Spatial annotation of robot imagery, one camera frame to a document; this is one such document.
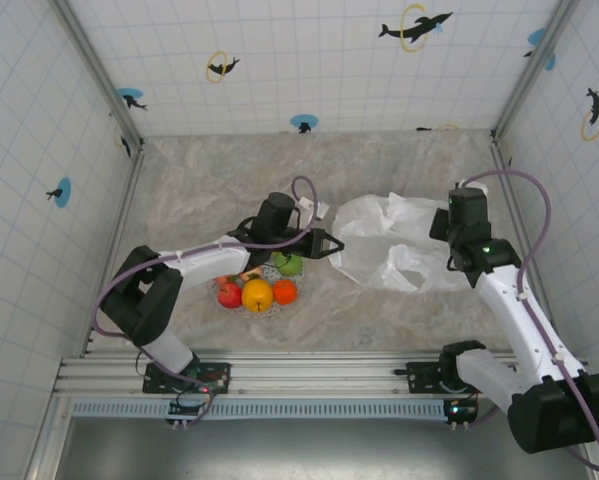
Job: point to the translucent white plastic bag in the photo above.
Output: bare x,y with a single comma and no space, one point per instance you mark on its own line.
374,225

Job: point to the green apple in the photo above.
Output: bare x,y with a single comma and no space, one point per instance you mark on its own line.
291,267

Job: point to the orange tangerine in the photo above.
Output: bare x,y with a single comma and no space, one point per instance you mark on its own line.
285,292

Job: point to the pink peach fruit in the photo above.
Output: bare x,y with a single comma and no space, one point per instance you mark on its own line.
251,274

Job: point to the yellow orange round fruit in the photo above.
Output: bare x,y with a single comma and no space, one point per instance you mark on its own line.
257,296

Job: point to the red apple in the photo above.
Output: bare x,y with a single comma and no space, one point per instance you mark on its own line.
230,295

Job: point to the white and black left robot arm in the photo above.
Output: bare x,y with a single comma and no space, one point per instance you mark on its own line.
204,257

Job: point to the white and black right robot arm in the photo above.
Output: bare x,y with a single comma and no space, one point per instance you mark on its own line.
524,325

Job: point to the blue speckled white plate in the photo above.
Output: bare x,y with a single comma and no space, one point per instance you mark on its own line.
279,309

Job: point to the small black controller board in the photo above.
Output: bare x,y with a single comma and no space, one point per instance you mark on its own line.
461,411
184,409

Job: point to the aluminium side rail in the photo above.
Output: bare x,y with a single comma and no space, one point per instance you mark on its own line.
116,240
501,160

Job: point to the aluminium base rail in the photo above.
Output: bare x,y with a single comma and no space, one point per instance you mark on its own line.
319,372

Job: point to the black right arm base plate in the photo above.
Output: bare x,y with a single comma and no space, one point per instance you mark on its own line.
421,372

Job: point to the aluminium frame post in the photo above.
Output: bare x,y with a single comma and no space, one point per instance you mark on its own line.
96,70
534,65

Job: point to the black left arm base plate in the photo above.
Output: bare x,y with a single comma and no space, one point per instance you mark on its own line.
219,372

